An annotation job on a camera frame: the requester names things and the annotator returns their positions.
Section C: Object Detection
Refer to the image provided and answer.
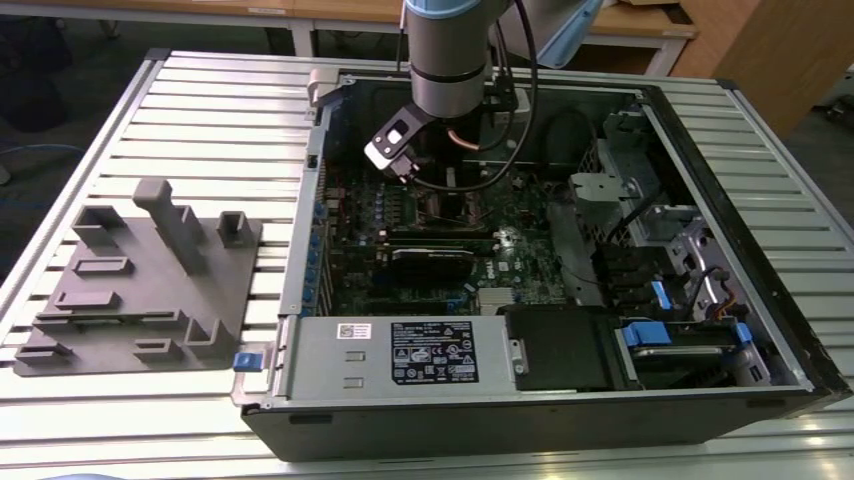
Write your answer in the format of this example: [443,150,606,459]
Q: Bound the CPU socket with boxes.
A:
[412,189,493,229]

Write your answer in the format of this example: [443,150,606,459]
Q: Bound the RAM slot black clips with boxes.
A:
[388,226,494,236]

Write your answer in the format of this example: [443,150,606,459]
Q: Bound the black plastic bay cover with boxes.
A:
[503,304,619,392]

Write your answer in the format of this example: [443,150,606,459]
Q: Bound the copper coloured tube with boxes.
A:
[444,126,483,152]

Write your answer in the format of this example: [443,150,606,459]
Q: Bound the black graphics card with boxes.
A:
[390,247,477,289]

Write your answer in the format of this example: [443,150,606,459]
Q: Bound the green motherboard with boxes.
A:
[318,149,582,319]

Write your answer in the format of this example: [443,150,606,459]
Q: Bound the metal drive cage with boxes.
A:
[566,112,709,251]

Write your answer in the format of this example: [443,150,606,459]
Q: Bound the silver chipset heatsink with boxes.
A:
[478,287,521,307]

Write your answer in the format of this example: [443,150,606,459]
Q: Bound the silver power supply unit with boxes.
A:
[266,315,529,401]

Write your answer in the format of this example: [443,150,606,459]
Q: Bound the hard disk in blue carrier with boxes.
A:
[617,319,759,389]

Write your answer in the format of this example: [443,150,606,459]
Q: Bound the grey parts rack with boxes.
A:
[11,178,266,377]

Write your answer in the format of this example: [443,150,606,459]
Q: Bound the wooden cabinet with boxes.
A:
[669,0,854,141]

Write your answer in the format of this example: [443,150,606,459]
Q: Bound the black PC case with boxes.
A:
[230,68,854,464]

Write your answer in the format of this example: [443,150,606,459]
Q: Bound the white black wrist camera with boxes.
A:
[363,104,428,177]

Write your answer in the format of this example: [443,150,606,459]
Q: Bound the coloured power wire bundle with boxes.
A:
[707,292,743,321]

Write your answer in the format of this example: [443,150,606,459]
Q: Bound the blue floor cable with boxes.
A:
[0,142,86,157]

